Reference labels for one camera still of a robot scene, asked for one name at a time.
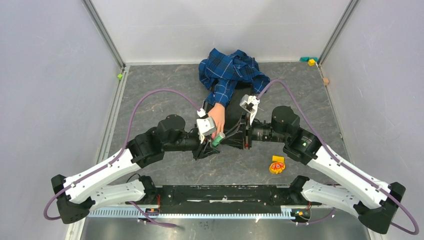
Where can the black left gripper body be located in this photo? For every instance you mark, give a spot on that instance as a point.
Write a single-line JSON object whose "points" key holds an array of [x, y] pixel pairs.
{"points": [[199, 153]]}

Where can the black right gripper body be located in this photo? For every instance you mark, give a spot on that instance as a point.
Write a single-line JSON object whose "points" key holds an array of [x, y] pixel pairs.
{"points": [[245, 131]]}

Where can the white cap nail polish bottle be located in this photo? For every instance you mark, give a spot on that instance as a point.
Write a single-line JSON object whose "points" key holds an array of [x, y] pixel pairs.
{"points": [[217, 139]]}

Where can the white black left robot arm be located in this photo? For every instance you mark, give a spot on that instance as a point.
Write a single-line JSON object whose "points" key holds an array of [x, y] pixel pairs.
{"points": [[82, 193]]}

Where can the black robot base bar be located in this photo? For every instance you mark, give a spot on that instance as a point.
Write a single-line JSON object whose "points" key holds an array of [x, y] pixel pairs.
{"points": [[224, 199]]}

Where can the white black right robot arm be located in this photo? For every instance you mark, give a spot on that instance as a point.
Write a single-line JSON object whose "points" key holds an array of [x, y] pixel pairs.
{"points": [[372, 201]]}

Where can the fake hand with painted nails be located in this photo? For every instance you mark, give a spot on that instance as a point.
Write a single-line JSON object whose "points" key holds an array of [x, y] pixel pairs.
{"points": [[217, 113]]}

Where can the black ribbed block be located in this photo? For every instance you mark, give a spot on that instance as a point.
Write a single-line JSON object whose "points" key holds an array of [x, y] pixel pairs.
{"points": [[236, 99]]}

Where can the yellow orange toy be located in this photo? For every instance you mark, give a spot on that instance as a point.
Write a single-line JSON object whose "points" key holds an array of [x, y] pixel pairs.
{"points": [[277, 165]]}

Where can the blue plaid shirt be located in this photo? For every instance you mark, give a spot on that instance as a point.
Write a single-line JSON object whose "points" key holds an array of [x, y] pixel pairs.
{"points": [[220, 74]]}

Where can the teal block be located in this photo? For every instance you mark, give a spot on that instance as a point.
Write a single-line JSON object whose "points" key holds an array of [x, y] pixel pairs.
{"points": [[307, 59]]}

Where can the tan wooden cube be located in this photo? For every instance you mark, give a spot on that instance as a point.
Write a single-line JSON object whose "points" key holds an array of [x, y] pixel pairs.
{"points": [[326, 81]]}

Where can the yellow cube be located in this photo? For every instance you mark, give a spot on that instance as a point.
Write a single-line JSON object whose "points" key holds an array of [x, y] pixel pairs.
{"points": [[311, 62]]}

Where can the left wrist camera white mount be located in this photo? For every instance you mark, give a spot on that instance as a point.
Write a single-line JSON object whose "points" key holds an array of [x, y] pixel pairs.
{"points": [[206, 126]]}

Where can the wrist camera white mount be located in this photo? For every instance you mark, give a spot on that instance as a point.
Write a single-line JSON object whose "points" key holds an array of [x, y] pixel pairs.
{"points": [[206, 126], [250, 103]]}

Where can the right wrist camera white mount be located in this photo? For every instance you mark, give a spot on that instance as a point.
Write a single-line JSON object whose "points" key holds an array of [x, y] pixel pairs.
{"points": [[250, 103]]}

